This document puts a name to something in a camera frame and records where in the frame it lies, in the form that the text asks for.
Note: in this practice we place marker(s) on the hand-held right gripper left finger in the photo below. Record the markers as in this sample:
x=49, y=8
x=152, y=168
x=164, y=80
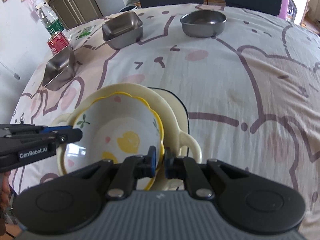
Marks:
x=152, y=163

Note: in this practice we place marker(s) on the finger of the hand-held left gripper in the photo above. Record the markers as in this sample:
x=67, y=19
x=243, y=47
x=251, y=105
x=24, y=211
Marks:
x=72, y=136
x=58, y=128

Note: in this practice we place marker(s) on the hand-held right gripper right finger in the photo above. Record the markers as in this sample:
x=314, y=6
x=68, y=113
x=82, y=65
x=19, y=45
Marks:
x=168, y=166

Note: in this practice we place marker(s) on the yellow rimmed flower bowl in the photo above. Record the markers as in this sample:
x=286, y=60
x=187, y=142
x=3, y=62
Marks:
x=112, y=130

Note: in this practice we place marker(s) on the white leaf print plate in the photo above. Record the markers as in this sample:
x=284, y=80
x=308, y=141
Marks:
x=176, y=105

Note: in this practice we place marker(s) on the round steel bowl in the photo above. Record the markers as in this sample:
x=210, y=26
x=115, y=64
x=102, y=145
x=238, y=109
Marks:
x=202, y=23

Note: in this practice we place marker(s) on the person's left forearm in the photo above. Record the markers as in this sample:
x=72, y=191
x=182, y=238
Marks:
x=8, y=232

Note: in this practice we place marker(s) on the person's left hand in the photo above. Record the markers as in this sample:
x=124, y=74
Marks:
x=4, y=192

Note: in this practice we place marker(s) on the square steel container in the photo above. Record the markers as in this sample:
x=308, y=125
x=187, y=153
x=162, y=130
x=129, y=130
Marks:
x=58, y=67
x=122, y=27

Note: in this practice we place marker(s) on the red drink can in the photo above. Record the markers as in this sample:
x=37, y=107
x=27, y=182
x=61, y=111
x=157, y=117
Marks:
x=58, y=42

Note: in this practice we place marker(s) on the green packet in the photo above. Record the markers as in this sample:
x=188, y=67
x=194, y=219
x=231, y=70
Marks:
x=86, y=31

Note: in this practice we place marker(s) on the printed cartoon tablecloth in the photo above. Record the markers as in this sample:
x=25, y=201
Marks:
x=225, y=80

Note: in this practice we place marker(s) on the clear water bottle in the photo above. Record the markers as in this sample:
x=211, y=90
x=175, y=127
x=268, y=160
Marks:
x=50, y=20

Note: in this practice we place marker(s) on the grey kitchen cabinet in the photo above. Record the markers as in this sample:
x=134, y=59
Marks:
x=75, y=7

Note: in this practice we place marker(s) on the grey trash bin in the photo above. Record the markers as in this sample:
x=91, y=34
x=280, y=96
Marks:
x=127, y=8

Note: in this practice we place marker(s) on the purple cloth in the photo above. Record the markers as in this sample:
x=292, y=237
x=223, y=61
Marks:
x=285, y=2

